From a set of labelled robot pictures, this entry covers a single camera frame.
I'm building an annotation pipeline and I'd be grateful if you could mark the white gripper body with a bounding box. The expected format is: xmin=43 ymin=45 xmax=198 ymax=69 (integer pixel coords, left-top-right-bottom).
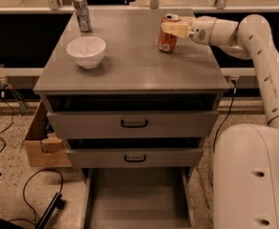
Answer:
xmin=188 ymin=16 xmax=217 ymax=45

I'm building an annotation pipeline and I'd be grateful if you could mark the red coke can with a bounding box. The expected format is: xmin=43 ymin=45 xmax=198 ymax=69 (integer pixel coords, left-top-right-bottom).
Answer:
xmin=158 ymin=13 xmax=179 ymax=52

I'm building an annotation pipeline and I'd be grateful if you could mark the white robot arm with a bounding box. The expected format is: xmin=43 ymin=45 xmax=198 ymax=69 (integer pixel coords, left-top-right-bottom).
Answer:
xmin=161 ymin=14 xmax=279 ymax=229

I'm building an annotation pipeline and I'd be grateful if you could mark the grey drawer cabinet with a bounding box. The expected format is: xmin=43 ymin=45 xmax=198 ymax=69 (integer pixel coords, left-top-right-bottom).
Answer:
xmin=32 ymin=8 xmax=230 ymax=177

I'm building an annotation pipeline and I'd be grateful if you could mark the grey top drawer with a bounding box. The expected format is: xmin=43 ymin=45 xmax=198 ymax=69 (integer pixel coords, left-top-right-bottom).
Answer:
xmin=48 ymin=111 xmax=218 ymax=139

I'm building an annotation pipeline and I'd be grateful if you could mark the tall silver drink can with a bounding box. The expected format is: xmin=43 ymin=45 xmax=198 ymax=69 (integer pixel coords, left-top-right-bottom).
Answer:
xmin=72 ymin=0 xmax=92 ymax=31

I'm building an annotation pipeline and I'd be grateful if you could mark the grey middle drawer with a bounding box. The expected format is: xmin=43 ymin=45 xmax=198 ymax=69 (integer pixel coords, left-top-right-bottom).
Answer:
xmin=67 ymin=148 xmax=203 ymax=168

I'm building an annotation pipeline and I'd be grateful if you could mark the grey open bottom drawer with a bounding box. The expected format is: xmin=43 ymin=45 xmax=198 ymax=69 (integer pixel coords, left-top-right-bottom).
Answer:
xmin=80 ymin=167 xmax=195 ymax=229

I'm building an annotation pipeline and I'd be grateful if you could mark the white ceramic bowl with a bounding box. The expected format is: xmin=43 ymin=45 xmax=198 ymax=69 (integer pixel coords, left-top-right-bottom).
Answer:
xmin=66 ymin=36 xmax=106 ymax=69

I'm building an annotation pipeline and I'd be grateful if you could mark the brown cardboard box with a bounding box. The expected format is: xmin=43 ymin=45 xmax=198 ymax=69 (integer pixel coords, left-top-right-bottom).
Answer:
xmin=24 ymin=101 xmax=71 ymax=168

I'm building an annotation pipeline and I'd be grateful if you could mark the black stand leg left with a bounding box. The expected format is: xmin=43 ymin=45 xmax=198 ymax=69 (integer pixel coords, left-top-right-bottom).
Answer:
xmin=36 ymin=193 xmax=65 ymax=229

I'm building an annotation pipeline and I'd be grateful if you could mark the black thin cable left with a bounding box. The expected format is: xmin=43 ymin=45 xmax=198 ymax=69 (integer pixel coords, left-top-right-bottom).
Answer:
xmin=0 ymin=84 xmax=15 ymax=160

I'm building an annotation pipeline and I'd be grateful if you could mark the black cable on left floor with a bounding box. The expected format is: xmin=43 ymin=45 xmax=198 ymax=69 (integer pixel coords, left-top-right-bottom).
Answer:
xmin=6 ymin=168 xmax=64 ymax=227

